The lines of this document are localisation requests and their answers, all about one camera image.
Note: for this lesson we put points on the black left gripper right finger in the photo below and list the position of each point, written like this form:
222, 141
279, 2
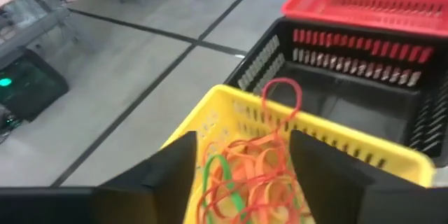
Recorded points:
336, 189

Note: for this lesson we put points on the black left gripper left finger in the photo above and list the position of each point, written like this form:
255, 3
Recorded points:
157, 196

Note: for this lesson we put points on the pile of coloured rubber bands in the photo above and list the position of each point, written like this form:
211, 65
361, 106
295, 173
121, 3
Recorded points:
201, 201

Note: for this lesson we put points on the green rubber band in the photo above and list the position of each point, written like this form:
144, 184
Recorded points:
229, 182

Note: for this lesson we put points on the orange rubber band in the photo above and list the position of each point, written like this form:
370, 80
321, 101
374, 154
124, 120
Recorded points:
252, 168

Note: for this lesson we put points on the red rubber band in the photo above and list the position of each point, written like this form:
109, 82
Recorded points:
281, 80

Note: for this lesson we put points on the grey desk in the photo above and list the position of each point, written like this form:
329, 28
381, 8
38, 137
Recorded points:
31, 17

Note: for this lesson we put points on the yellow plastic basket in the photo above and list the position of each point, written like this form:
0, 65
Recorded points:
350, 140

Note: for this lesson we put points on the black plastic basket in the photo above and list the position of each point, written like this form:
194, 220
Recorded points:
350, 105

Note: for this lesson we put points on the black computer case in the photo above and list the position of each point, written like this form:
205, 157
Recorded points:
31, 91

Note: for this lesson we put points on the red plastic basket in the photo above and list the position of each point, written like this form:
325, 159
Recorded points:
315, 0

